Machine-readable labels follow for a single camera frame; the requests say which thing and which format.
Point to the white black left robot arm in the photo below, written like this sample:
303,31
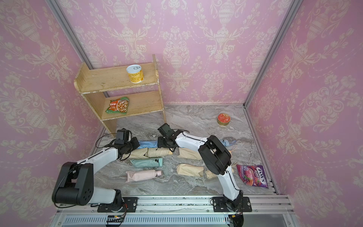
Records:
75,183

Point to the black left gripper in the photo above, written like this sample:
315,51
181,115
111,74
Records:
136,144

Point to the wooden two-tier shelf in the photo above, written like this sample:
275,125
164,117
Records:
95,85

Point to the aluminium corner frame post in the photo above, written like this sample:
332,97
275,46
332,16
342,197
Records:
69,31
281,32

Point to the purple candy bag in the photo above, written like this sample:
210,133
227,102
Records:
253,175

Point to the green orange snack packet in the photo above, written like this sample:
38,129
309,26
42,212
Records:
118,106

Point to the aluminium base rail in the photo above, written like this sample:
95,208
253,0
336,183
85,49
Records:
183,211

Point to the aluminium corner frame post left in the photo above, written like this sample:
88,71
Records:
69,31

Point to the pink sleeved umbrella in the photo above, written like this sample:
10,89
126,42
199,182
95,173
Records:
136,176

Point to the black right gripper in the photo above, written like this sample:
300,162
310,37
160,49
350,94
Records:
160,143

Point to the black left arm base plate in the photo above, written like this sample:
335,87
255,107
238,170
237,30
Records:
124,204

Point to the yellow cup noodle container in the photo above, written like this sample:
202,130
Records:
135,73

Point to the aluminium corner frame post right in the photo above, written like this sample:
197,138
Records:
281,32

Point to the mint green sleeved umbrella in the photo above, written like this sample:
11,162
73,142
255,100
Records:
147,163

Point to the round gold red candy tin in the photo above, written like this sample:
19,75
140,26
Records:
223,119

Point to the beige sleeved umbrella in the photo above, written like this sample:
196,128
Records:
158,152
190,170

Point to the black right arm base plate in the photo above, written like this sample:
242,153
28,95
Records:
222,204

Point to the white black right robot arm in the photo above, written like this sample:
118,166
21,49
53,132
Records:
215,156

